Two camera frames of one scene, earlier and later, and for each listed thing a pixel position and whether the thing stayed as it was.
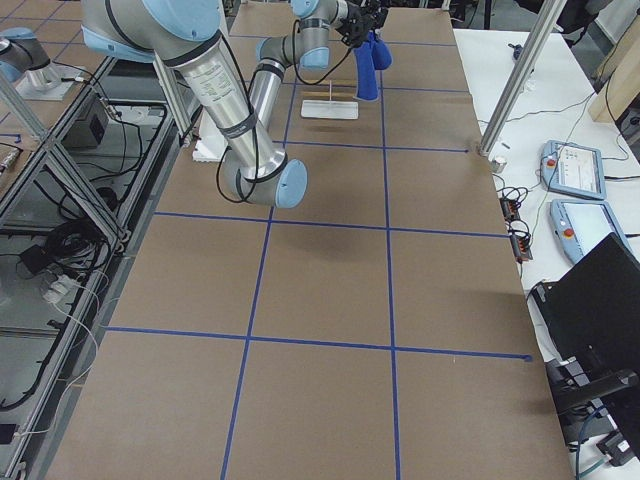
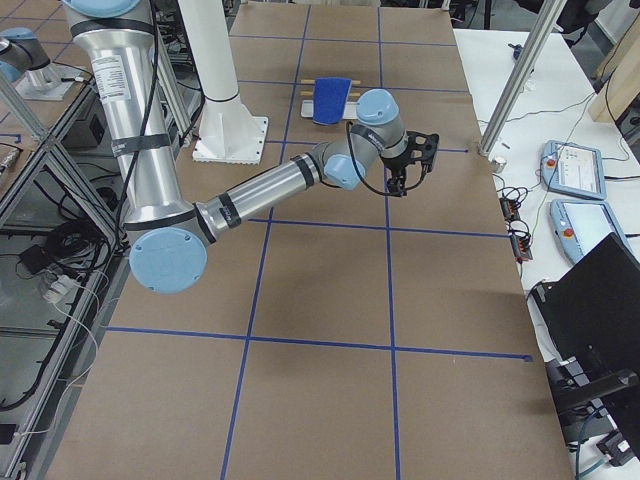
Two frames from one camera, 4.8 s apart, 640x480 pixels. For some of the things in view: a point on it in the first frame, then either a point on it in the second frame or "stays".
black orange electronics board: x=521 y=240 stays
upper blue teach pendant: x=573 y=169 stays
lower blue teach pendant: x=581 y=225 stays
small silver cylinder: x=499 y=164 stays
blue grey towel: x=371 y=55 -> x=330 y=94
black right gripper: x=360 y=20 -> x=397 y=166
